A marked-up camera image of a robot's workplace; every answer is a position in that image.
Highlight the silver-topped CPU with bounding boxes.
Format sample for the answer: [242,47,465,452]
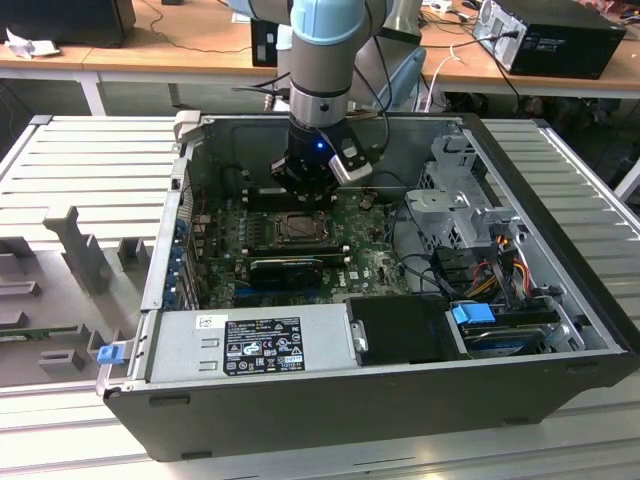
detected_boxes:
[287,219,321,240]

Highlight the metal socket cover frame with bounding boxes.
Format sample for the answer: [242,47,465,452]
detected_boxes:
[273,213,332,245]

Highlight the black RAM slot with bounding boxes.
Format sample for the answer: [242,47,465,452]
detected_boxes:
[243,243,349,255]
[244,198,335,213]

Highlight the CPU socket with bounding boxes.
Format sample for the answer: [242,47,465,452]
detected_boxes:
[269,210,335,247]

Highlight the green RAM stick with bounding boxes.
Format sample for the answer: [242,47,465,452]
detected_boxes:
[247,252,351,267]
[0,324,81,341]

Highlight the green motherboard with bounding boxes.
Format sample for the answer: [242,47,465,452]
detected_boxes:
[194,192,436,309]

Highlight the graphics card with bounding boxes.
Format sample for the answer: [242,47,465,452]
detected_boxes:
[248,257,324,291]

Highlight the small black box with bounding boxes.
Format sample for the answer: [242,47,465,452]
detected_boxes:
[249,18,281,69]

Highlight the pale blue teach pendant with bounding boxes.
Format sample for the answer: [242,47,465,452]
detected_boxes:
[374,47,427,112]

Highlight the silver drive cage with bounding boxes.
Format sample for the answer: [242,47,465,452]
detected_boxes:
[404,132,526,251]

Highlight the wooden desk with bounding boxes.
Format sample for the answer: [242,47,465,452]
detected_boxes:
[419,0,640,101]
[0,0,291,117]

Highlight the black plastic shroud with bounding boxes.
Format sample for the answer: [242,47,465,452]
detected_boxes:
[344,294,471,366]

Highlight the hard disk in blue carrier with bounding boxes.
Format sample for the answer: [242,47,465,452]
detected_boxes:
[447,302,561,361]

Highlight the silver power supply unit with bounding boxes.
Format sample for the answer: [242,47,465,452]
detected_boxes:
[127,302,369,386]

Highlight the black and grey PC case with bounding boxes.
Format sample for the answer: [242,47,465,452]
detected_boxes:
[94,112,640,464]

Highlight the blue plastic case latch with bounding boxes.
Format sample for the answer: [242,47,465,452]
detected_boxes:
[97,344,124,367]

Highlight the black monitor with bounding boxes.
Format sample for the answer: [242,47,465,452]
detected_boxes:
[0,0,137,50]

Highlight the black PC tower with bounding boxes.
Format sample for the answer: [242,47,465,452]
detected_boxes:
[473,0,628,80]

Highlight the white crumpled paper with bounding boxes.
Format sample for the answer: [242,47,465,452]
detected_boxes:
[3,27,62,60]

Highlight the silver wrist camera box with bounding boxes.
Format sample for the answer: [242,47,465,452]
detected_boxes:
[327,137,375,187]

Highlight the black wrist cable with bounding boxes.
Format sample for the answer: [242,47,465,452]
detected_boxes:
[230,72,294,112]

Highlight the yellow orange power wires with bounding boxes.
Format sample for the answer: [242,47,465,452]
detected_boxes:
[469,234,534,299]

